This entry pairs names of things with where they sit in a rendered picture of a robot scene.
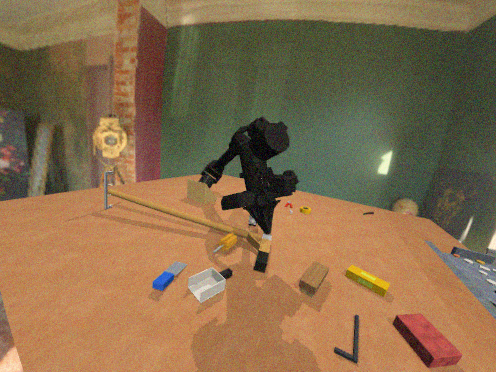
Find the red rectangular block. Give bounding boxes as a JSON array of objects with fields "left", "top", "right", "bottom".
[{"left": 392, "top": 313, "right": 462, "bottom": 368}]

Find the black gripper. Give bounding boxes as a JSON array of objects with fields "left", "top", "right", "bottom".
[{"left": 221, "top": 163, "right": 293, "bottom": 235}]

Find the white open tray with black handle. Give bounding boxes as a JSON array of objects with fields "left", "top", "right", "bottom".
[{"left": 188, "top": 268, "right": 232, "bottom": 303}]

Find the yellow spirit level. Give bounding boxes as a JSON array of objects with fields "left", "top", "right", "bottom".
[{"left": 345, "top": 265, "right": 390, "bottom": 297}]

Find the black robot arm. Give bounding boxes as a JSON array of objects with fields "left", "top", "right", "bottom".
[{"left": 198, "top": 117, "right": 299, "bottom": 195}]

